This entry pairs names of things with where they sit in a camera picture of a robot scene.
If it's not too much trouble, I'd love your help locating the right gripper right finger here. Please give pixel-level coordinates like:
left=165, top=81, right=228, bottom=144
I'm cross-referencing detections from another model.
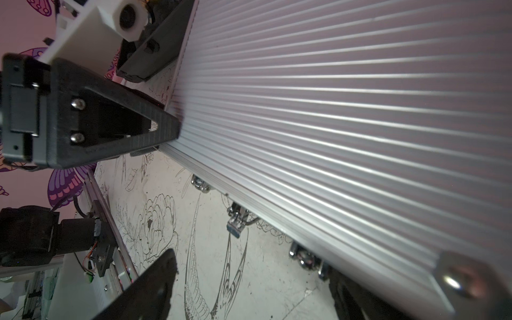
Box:
left=329, top=268, right=411, bottom=320

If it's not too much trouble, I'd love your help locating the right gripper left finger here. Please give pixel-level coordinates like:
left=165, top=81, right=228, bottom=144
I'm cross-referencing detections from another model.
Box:
left=95, top=249, right=178, bottom=320

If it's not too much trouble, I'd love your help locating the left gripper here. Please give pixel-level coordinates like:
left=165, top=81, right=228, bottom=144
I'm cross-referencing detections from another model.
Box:
left=1, top=53, right=181, bottom=169

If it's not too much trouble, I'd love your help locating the large black poker case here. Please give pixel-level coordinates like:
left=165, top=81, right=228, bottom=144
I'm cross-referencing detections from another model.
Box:
left=116, top=0, right=194, bottom=83

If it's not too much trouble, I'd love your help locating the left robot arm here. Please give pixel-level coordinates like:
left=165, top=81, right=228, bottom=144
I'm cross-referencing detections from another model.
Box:
left=1, top=53, right=180, bottom=267

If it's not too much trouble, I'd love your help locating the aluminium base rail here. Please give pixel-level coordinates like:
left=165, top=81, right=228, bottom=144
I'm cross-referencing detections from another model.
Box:
left=23, top=167, right=141, bottom=320

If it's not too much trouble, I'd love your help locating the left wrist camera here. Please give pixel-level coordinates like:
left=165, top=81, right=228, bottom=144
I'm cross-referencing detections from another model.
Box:
left=38, top=0, right=149, bottom=76

